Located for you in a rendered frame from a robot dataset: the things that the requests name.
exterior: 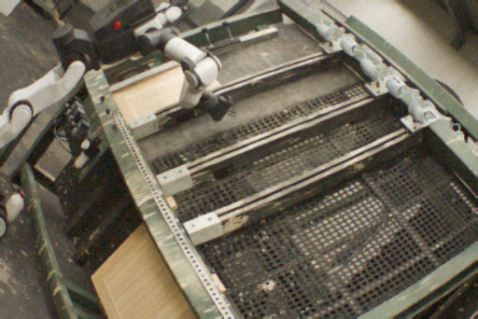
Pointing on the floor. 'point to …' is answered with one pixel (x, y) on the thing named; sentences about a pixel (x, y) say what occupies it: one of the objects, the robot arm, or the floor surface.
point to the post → (14, 143)
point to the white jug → (15, 206)
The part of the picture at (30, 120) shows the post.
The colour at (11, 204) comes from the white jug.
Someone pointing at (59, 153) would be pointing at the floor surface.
